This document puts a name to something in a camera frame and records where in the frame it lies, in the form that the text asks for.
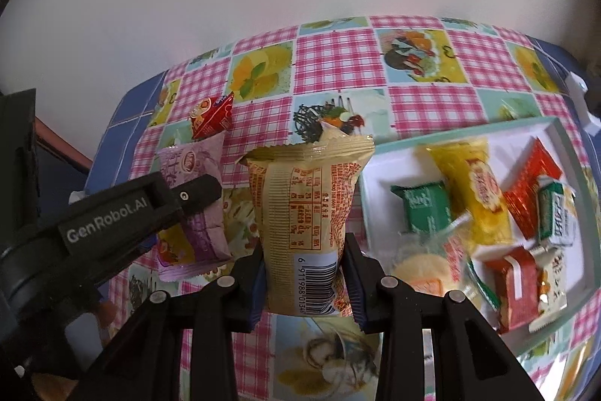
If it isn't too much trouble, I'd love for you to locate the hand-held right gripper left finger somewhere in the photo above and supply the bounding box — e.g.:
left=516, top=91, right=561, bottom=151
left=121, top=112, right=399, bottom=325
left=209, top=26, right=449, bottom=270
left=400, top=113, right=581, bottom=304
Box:
left=63, top=244, right=268, bottom=401

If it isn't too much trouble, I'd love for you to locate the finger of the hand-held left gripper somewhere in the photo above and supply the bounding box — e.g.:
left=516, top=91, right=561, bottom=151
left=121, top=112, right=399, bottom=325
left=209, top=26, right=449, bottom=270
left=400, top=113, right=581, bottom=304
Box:
left=171, top=176, right=222, bottom=223

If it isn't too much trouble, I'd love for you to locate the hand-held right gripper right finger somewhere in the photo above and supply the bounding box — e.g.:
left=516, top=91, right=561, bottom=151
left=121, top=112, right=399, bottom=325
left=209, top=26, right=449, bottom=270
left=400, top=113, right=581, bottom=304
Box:
left=342, top=234, right=548, bottom=401

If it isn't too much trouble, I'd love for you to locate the purple snack packet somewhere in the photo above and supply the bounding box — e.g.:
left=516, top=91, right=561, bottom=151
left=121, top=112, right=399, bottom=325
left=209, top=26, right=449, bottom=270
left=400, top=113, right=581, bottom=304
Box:
left=156, top=131, right=233, bottom=282

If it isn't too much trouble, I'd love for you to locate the clear packet with round cookie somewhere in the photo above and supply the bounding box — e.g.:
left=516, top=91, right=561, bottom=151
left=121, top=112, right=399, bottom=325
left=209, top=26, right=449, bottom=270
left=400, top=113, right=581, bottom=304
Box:
left=390, top=236, right=470, bottom=298

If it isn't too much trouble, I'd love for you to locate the large beige yellow snack packet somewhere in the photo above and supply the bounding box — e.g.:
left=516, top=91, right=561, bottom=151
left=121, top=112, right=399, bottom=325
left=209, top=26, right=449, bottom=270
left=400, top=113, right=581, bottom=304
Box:
left=239, top=129, right=376, bottom=318

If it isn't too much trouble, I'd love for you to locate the white tray with teal rim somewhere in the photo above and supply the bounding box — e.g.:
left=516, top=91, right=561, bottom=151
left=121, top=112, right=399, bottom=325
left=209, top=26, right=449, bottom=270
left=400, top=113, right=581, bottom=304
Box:
left=359, top=115, right=601, bottom=348

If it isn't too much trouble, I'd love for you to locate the green white striped snack packet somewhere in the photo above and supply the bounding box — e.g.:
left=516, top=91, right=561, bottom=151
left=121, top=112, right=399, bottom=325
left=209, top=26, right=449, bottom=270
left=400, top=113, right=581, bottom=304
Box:
left=535, top=176, right=578, bottom=248
left=462, top=257, right=503, bottom=312

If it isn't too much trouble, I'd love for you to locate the dark red snack packet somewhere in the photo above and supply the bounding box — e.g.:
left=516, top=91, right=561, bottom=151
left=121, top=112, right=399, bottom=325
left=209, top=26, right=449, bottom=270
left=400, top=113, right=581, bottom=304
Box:
left=483, top=247, right=541, bottom=333

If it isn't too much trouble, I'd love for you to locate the orange-red snack packet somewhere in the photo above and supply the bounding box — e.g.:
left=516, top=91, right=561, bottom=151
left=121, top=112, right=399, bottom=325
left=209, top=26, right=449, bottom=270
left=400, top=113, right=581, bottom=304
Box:
left=502, top=137, right=564, bottom=241

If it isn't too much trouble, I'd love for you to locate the cream snack packet orange print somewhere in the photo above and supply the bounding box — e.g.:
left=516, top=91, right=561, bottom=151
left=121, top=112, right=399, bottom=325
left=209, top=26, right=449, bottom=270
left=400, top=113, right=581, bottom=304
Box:
left=528, top=244, right=569, bottom=333

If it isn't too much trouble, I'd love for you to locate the dark cabinet with red-brown edge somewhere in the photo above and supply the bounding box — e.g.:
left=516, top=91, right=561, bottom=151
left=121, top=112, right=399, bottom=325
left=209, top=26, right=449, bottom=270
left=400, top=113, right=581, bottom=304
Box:
left=33, top=117, right=95, bottom=214

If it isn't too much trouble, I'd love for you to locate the small red snack packet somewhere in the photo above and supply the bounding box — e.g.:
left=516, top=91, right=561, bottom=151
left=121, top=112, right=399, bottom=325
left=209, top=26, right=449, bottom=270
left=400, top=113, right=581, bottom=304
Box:
left=189, top=92, right=236, bottom=139

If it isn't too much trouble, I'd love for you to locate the white power adapter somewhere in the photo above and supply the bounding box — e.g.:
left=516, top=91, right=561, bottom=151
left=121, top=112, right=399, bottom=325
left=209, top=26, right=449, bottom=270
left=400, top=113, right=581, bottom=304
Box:
left=566, top=72, right=599, bottom=127

